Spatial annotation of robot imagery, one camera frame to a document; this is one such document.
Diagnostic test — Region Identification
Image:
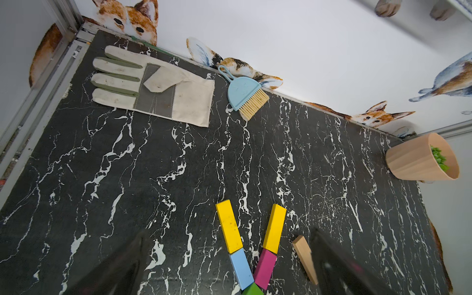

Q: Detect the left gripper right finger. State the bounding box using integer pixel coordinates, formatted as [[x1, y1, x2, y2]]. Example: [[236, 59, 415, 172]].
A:
[[310, 227, 395, 295]]

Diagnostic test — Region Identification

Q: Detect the pink pot with greens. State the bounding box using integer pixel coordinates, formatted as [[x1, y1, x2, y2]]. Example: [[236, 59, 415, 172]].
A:
[[385, 133, 460, 181]]

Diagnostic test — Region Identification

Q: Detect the short yellow block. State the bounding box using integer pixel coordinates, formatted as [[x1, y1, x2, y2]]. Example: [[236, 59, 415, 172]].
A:
[[216, 200, 243, 254]]

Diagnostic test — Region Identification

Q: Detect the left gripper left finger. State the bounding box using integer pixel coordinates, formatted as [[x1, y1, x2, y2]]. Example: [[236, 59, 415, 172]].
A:
[[65, 230, 151, 295]]

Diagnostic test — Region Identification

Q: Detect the small light blue block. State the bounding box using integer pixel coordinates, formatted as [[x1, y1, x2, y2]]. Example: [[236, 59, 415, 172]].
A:
[[230, 248, 254, 290]]

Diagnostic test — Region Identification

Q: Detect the small green block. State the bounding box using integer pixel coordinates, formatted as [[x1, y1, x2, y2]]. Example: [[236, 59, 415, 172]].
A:
[[242, 283, 264, 295]]

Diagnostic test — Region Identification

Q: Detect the beige work glove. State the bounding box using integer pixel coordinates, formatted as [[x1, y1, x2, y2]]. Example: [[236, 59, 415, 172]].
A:
[[91, 45, 215, 127]]

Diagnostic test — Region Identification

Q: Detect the long yellow block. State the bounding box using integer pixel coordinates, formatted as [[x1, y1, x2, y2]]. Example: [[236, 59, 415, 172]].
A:
[[263, 204, 286, 254]]

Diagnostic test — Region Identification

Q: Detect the long natural wood block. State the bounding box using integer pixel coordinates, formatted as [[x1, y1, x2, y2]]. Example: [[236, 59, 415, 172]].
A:
[[292, 236, 318, 285]]

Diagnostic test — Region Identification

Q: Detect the magenta rectangular block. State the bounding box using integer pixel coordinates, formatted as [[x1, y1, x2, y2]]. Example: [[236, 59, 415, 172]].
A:
[[253, 248, 277, 290]]

